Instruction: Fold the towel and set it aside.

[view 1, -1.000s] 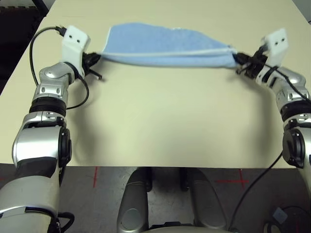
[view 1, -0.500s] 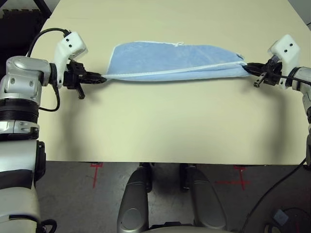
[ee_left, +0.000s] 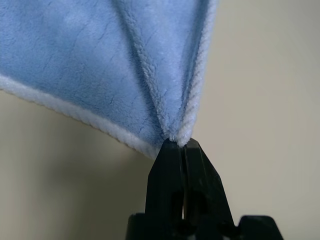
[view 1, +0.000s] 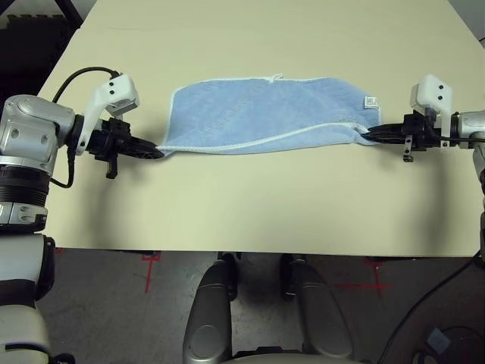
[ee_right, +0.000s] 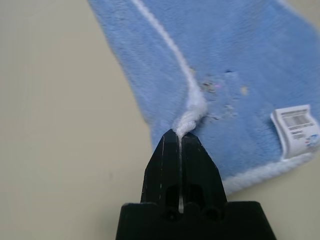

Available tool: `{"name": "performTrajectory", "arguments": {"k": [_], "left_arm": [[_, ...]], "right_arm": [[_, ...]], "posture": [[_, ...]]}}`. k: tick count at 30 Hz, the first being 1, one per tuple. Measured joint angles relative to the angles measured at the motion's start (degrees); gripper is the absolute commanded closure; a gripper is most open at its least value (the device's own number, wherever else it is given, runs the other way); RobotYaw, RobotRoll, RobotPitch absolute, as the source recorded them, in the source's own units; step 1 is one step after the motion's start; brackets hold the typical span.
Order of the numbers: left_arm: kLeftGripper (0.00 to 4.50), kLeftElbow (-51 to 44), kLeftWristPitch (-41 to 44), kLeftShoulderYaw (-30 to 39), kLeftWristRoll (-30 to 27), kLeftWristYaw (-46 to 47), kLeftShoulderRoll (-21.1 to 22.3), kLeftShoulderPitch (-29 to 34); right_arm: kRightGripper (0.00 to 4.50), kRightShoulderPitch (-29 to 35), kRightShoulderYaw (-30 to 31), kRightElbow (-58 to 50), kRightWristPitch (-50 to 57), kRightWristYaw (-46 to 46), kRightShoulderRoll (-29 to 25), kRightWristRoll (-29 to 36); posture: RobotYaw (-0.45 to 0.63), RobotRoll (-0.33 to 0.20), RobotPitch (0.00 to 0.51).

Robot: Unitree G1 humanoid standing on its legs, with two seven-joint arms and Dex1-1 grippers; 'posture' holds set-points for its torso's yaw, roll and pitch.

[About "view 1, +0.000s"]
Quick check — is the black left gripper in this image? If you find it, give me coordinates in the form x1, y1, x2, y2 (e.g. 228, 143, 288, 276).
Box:
86, 117, 164, 180

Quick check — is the black floor cable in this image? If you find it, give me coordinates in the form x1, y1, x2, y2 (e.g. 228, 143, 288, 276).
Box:
381, 253, 485, 364

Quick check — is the light blue terry towel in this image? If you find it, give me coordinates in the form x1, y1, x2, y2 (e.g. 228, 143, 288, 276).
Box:
155, 73, 383, 157

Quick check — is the black metal frame leg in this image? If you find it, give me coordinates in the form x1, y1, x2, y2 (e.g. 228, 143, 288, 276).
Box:
60, 0, 85, 31

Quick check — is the gray left robot foot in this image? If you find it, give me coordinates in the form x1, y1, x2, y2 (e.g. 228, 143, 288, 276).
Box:
182, 252, 239, 364

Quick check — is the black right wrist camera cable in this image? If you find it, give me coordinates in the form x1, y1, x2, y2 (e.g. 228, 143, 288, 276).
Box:
439, 136, 485, 149

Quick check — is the gray robot foot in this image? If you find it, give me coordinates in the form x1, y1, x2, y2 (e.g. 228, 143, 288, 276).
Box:
182, 252, 239, 364
279, 253, 356, 360

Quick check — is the black left wrist camera cable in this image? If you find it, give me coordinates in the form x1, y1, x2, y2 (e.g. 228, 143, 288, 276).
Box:
48, 67, 123, 190

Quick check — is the red floor tape cross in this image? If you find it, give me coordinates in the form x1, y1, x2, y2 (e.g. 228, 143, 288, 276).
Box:
141, 252, 163, 296
334, 257, 390, 300

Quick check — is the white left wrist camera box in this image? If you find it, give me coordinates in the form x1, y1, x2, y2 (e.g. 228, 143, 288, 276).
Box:
74, 73, 142, 156

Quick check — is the black foam floor mat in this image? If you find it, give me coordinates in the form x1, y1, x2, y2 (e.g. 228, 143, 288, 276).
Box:
0, 14, 67, 35

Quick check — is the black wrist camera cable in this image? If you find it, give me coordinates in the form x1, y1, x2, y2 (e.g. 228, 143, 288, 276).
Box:
439, 136, 485, 149
48, 67, 123, 190

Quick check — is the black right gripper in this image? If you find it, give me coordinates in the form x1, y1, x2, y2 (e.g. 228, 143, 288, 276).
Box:
365, 111, 443, 163

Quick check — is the gray right robot foot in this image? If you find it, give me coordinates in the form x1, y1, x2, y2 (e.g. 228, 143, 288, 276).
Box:
279, 253, 356, 360

